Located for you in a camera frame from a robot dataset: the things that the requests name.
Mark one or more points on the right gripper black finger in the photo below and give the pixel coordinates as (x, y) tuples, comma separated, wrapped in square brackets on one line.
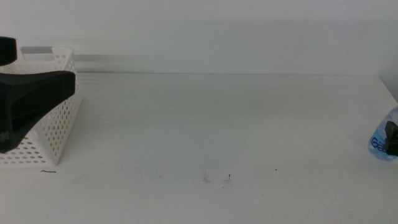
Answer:
[(392, 140)]

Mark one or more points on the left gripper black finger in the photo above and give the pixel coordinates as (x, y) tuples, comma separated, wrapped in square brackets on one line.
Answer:
[(7, 51), (34, 93)]

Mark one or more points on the clear water bottle blue label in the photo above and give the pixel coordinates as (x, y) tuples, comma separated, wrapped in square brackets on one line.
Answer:
[(377, 140)]

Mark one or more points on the white perforated plastic basket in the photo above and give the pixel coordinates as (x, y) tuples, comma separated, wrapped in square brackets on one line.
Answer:
[(66, 112)]

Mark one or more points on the small black thread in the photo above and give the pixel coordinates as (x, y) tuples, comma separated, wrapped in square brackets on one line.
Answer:
[(48, 171)]

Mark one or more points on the grey wall rail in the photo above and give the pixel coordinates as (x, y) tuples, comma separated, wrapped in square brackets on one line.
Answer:
[(99, 58)]

